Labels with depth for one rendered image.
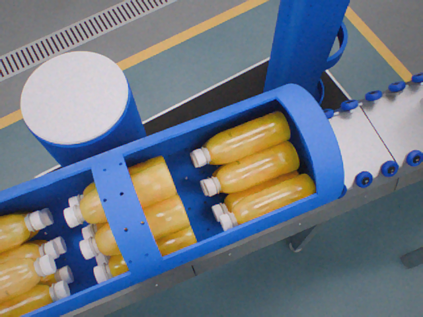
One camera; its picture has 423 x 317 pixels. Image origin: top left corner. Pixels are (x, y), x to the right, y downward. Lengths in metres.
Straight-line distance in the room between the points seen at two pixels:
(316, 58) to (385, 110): 0.48
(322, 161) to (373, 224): 1.33
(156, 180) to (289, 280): 1.28
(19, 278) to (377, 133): 0.95
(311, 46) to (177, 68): 1.00
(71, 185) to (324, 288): 1.33
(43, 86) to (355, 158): 0.84
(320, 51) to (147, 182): 1.00
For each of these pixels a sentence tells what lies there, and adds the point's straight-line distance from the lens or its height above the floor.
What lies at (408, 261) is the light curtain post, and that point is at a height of 0.05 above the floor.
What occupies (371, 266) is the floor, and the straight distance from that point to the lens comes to 2.14.
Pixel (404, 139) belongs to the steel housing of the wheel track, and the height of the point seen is 0.93.
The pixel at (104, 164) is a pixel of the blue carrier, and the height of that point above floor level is 1.21.
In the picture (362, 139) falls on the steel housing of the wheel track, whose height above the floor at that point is 0.93.
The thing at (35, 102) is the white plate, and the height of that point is 1.04.
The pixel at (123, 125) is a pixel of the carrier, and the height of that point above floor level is 1.00.
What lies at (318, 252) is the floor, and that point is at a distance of 2.08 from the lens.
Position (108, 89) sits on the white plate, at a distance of 1.17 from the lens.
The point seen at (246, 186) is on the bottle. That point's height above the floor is 1.08.
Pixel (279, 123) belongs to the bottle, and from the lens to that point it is 0.97.
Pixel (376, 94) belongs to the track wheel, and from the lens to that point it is 1.26.
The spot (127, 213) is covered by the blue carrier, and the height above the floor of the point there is 1.23.
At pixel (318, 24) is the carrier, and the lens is 1.56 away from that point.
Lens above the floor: 1.99
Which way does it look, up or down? 67 degrees down
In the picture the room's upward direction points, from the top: 2 degrees counter-clockwise
